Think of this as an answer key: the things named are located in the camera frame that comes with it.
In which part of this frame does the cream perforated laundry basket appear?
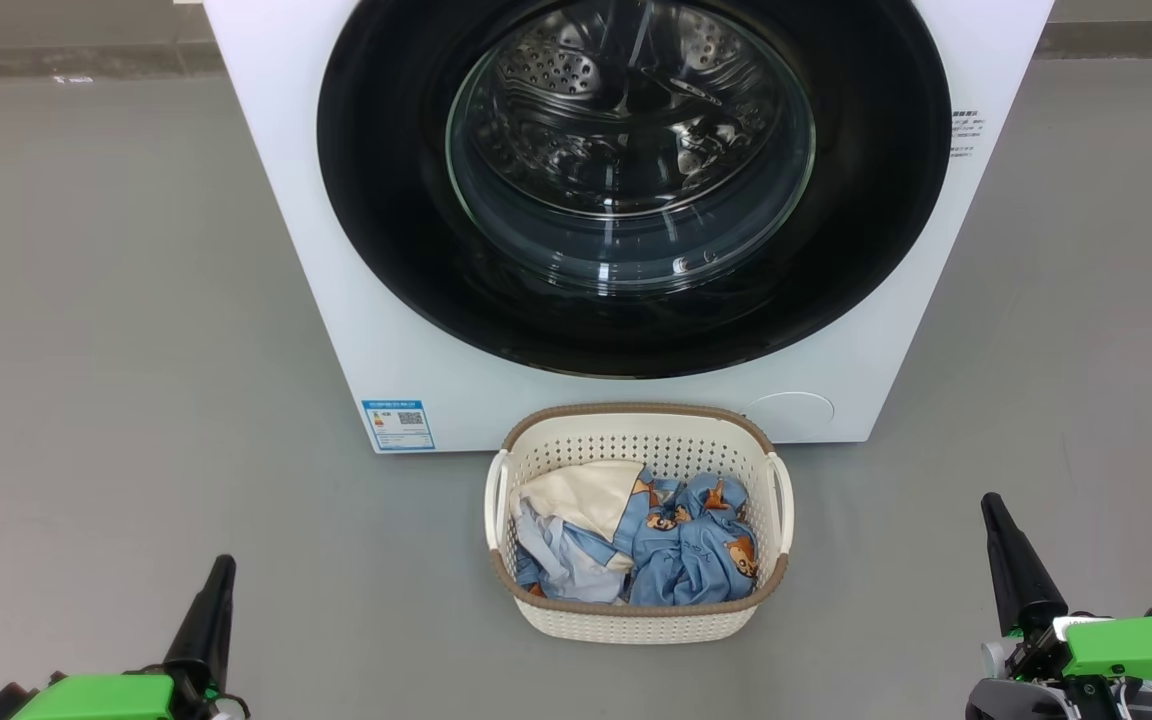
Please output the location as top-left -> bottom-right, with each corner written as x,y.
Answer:
483,403 -> 795,645

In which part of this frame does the white front-load washing machine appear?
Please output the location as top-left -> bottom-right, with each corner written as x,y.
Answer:
204,0 -> 1055,454

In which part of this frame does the round black glass washer door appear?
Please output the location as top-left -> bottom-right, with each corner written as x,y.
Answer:
316,0 -> 953,380

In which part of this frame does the perforated steel washer drum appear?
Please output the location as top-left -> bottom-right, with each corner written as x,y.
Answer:
448,0 -> 817,291

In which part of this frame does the cream and pale blue garment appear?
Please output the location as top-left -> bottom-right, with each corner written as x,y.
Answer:
511,460 -> 647,604

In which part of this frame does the small printed text label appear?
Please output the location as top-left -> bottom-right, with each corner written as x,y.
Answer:
950,108 -> 985,161

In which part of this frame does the round drain filter cover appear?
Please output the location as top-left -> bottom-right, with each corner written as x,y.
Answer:
746,391 -> 835,441

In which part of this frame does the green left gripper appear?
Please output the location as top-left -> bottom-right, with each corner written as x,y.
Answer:
0,555 -> 249,720

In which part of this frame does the blue bear print garment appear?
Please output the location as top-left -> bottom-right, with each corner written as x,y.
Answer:
616,472 -> 762,607

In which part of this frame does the blue energy label sticker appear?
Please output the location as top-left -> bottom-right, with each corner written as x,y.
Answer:
362,400 -> 435,453

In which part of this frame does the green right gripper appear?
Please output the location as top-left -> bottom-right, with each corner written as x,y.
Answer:
966,492 -> 1152,720

